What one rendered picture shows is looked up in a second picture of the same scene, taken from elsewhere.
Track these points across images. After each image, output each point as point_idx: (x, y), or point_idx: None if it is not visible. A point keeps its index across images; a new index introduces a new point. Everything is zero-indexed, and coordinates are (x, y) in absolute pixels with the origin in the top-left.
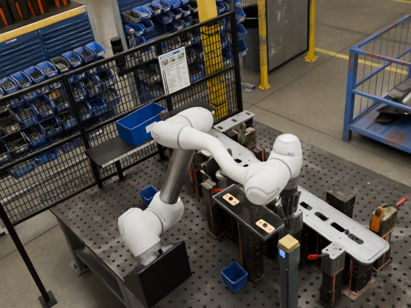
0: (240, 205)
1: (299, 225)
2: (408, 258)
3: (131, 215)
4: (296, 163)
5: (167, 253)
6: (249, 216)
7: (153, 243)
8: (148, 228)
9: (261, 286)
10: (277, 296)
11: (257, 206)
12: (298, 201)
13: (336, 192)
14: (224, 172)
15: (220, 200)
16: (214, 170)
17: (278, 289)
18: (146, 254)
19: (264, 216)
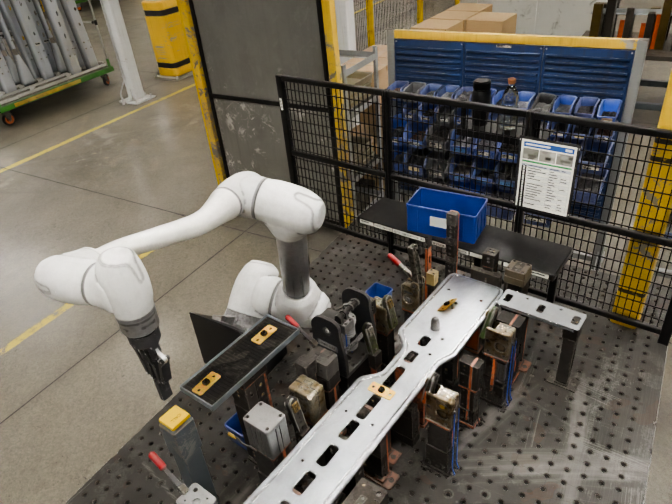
0: (253, 346)
1: (264, 447)
2: None
3: (251, 265)
4: (98, 294)
5: (223, 326)
6: (229, 361)
7: (238, 309)
8: (248, 292)
9: (245, 469)
10: (229, 493)
11: (249, 366)
12: (335, 442)
13: (360, 493)
14: (328, 313)
15: (261, 324)
16: (353, 310)
17: (241, 493)
18: (226, 312)
19: (228, 378)
